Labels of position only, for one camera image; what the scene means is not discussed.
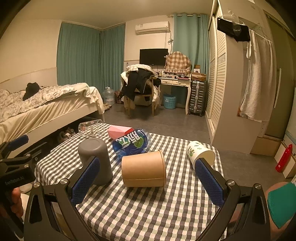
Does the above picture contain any grey plastic cup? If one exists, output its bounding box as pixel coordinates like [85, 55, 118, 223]
[78, 138, 113, 186]

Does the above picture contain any wooden chair with clothes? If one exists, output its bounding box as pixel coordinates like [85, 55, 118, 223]
[119, 64, 161, 115]

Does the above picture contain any checkered tablecloth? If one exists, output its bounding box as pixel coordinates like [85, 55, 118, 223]
[34, 122, 227, 241]

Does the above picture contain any floral quilt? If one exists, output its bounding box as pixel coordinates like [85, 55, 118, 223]
[1, 85, 76, 122]

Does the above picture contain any black garment on bed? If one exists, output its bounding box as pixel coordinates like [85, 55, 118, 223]
[23, 82, 40, 101]

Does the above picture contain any bed with beige sheet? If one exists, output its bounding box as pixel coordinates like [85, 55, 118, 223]
[1, 83, 104, 155]

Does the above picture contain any pink faceted cup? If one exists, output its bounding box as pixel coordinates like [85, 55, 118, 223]
[107, 125, 134, 140]

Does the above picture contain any hanging white towel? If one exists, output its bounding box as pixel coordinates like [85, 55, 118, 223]
[239, 30, 276, 122]

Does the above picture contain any plaid cloth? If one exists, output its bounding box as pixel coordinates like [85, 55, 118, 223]
[164, 51, 192, 75]

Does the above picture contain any right green curtain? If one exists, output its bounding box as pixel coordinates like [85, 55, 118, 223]
[173, 14, 209, 75]

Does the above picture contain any blue laundry basket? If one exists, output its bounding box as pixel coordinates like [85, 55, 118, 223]
[163, 94, 176, 109]

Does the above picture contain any person's left hand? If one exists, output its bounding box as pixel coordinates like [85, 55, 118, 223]
[1, 187, 23, 218]

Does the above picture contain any white louvered wardrobe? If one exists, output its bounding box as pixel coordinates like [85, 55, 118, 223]
[206, 1, 273, 154]

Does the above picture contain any black hanging garment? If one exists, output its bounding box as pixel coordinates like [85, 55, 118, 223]
[217, 17, 250, 42]

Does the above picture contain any blue plastic bottle cup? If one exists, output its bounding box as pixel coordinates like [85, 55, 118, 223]
[112, 128, 151, 161]

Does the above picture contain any green cloth on knee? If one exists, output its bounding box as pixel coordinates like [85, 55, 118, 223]
[267, 182, 295, 229]

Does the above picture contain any white air conditioner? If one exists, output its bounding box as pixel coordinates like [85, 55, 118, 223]
[135, 21, 170, 35]

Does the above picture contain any dark ribbed suitcase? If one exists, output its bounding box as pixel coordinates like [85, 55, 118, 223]
[189, 80, 207, 116]

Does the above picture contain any black monitor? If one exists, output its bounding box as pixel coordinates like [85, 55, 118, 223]
[139, 49, 169, 66]

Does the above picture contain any large water jug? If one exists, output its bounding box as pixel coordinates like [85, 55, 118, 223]
[103, 87, 115, 105]

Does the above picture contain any green curtain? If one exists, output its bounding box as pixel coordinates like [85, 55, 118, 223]
[173, 14, 209, 75]
[57, 22, 125, 92]

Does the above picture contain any brown paper cup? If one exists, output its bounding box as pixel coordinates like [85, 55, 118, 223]
[121, 150, 167, 188]

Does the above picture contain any white desk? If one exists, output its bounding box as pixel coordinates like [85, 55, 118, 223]
[159, 77, 193, 115]

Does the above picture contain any left green curtain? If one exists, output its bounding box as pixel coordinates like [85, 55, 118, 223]
[57, 22, 125, 92]

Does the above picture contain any clear glass printed cup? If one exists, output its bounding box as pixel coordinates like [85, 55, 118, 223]
[78, 119, 103, 138]

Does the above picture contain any white printed paper cup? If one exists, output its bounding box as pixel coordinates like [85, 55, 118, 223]
[187, 141, 216, 168]

